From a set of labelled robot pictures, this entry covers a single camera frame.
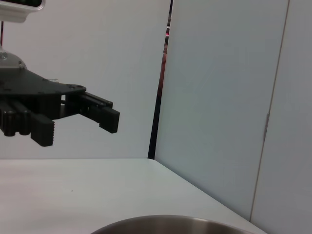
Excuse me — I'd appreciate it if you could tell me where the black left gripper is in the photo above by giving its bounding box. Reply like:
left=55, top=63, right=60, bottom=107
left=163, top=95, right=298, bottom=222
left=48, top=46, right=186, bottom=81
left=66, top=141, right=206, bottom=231
left=0, top=69, right=87, bottom=147

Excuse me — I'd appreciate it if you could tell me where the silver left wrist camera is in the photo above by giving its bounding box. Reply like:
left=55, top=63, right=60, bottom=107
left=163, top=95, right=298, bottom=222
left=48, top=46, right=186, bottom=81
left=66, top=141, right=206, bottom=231
left=0, top=0, right=46, bottom=24

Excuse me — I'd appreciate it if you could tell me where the stainless steel mixing bowl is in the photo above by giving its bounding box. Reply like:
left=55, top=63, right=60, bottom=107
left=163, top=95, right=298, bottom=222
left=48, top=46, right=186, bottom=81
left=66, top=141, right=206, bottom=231
left=91, top=214, right=244, bottom=234

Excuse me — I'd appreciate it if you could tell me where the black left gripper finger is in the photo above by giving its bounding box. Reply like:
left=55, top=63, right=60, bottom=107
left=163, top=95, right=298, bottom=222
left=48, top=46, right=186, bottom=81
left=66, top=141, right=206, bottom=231
left=65, top=92, right=120, bottom=134

